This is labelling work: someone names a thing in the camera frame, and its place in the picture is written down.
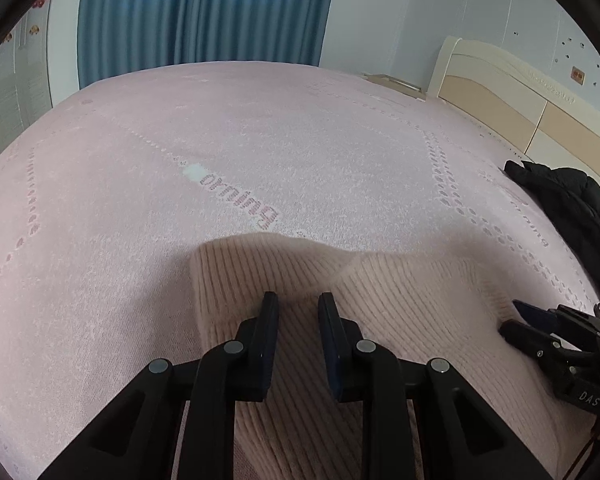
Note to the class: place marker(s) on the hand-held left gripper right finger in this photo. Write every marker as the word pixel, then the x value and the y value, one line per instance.
pixel 327 350

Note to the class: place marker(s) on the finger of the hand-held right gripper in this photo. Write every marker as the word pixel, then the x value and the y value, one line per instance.
pixel 522 336
pixel 532 314

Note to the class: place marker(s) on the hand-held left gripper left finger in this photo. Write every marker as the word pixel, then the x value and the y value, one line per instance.
pixel 270 350

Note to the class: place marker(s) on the beige knit sweater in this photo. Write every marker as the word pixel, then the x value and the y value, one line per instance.
pixel 405 300

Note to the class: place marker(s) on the black jacket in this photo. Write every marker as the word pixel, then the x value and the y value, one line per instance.
pixel 575 205

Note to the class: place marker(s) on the cream wooden headboard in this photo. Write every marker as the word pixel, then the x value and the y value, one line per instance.
pixel 500 90

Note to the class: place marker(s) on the pink bed blanket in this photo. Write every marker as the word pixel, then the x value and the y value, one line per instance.
pixel 180 135

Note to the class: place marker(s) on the flat cardboard box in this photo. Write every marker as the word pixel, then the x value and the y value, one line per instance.
pixel 395 82

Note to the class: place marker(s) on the blue curtain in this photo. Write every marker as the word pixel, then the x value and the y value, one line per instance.
pixel 205 10

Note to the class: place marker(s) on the white wardrobe with flower stickers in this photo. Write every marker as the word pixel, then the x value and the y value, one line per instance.
pixel 25 70

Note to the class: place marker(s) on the orange wall socket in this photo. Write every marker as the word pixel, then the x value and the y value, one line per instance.
pixel 577 74

